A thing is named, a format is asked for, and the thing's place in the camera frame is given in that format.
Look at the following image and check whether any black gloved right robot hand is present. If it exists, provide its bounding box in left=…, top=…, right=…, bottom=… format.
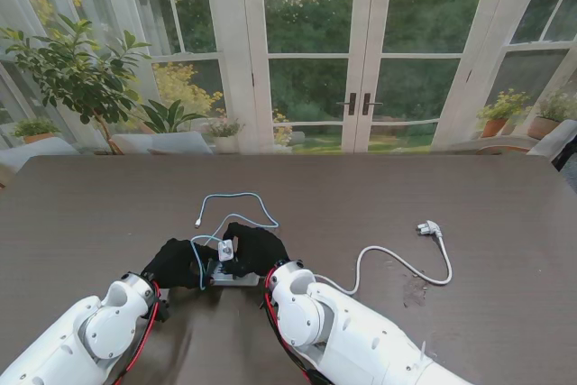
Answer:
left=222, top=222, right=290, bottom=279

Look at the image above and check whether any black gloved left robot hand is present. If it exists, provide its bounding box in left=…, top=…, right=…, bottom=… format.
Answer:
left=140, top=237, right=220, bottom=291

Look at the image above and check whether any grey USB charger adapter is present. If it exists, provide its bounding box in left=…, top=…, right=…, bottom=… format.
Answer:
left=217, top=239, right=236, bottom=263

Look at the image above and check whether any white power strip with cord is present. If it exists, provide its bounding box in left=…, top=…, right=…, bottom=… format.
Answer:
left=207, top=220, right=453, bottom=297

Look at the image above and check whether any light blue USB cable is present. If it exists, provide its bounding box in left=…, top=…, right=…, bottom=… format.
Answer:
left=189, top=192, right=279, bottom=291

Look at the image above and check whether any small plant in white pot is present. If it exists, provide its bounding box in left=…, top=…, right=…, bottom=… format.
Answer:
left=205, top=117, right=247, bottom=154

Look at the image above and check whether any white rectangular planter box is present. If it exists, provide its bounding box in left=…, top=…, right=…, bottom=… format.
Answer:
left=110, top=131, right=214, bottom=155

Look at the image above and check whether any broad-leaf green plant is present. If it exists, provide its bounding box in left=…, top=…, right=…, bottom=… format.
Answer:
left=142, top=98, right=204, bottom=134

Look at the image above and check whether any pale grey sofa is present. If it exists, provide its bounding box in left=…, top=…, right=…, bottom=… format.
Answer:
left=0, top=136, right=80, bottom=188

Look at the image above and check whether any small plant in terracotta pot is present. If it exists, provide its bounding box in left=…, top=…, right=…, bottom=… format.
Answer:
left=11, top=116, right=60, bottom=145

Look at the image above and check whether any white glazed door leaf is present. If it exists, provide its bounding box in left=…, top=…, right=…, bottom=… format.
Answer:
left=240, top=0, right=375, bottom=154
left=354, top=0, right=515, bottom=154

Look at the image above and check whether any tall leafy potted tree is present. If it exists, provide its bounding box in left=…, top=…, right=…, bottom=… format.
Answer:
left=0, top=14, right=152, bottom=155

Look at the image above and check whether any yellow flowering plant terracotta pot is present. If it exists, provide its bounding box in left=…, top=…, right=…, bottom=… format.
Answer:
left=476, top=89, right=533, bottom=139

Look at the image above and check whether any green plant in tan pot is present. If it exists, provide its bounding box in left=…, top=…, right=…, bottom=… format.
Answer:
left=527, top=91, right=573, bottom=141

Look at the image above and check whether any white armchair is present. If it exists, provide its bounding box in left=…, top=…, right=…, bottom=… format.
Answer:
left=527, top=118, right=577, bottom=163

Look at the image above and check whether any red left arm cable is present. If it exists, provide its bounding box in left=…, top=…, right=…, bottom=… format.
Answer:
left=112, top=280, right=162, bottom=385

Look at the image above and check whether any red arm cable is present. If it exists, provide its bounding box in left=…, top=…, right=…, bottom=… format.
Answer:
left=112, top=280, right=162, bottom=385
left=264, top=270, right=325, bottom=385

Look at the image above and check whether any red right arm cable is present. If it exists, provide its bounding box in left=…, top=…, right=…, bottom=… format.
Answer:
left=264, top=270, right=325, bottom=385

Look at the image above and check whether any dark door lever handle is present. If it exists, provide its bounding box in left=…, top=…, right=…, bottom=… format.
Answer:
left=362, top=92, right=384, bottom=115
left=335, top=92, right=357, bottom=115

